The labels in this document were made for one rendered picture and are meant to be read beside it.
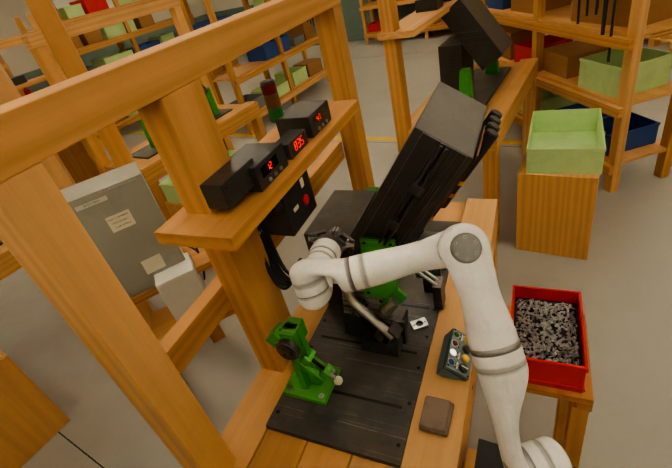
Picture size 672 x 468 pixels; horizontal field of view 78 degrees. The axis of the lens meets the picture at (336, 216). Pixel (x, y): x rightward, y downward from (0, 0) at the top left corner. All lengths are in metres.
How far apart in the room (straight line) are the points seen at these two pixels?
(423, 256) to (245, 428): 0.86
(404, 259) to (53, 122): 0.67
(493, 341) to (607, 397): 1.74
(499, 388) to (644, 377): 1.85
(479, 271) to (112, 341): 0.72
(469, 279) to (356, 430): 0.69
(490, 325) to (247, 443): 0.88
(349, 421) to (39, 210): 0.96
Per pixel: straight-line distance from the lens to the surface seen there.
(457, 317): 1.54
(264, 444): 1.42
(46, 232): 0.86
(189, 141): 1.07
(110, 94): 0.95
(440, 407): 1.31
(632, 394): 2.57
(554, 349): 1.50
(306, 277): 0.83
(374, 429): 1.33
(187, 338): 1.25
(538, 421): 2.39
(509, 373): 0.83
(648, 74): 3.82
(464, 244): 0.78
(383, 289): 1.37
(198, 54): 1.14
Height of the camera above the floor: 2.04
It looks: 32 degrees down
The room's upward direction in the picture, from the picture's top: 14 degrees counter-clockwise
